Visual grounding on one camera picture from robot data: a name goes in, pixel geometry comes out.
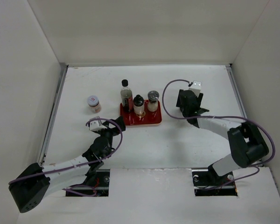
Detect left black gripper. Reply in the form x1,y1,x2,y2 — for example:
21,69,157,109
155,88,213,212
96,115,125,147

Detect black-top pepper grinder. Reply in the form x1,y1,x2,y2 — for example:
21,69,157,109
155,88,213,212
133,95,145,116

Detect dark soy sauce bottle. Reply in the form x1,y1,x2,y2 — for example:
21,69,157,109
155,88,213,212
120,79,133,112

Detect salt grinder clear lid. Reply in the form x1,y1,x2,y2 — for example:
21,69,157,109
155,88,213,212
147,91,159,112

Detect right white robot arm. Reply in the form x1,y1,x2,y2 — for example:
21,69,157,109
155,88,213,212
176,90,269,185

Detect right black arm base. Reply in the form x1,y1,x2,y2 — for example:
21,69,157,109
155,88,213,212
191,167,238,196

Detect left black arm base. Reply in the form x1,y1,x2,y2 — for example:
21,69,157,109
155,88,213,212
65,169,111,197

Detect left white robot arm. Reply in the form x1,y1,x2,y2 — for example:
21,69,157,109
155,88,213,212
8,116,126,213

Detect red lacquer tray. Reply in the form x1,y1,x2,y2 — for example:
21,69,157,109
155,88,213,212
119,99,162,126

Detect small white-lid spice jar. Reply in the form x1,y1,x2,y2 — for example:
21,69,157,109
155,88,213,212
87,95,101,113

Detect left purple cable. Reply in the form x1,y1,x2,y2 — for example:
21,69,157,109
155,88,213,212
8,118,124,198

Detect purple cable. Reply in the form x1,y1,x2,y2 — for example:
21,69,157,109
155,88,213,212
8,118,124,198
162,79,276,187

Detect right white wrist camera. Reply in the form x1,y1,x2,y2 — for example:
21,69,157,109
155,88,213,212
188,81,202,97

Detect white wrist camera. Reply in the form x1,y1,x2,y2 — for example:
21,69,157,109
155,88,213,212
85,117,106,132
188,81,202,97

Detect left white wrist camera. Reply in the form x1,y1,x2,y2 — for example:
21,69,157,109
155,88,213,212
85,117,106,132

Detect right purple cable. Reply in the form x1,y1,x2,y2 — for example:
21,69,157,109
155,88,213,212
162,79,276,187

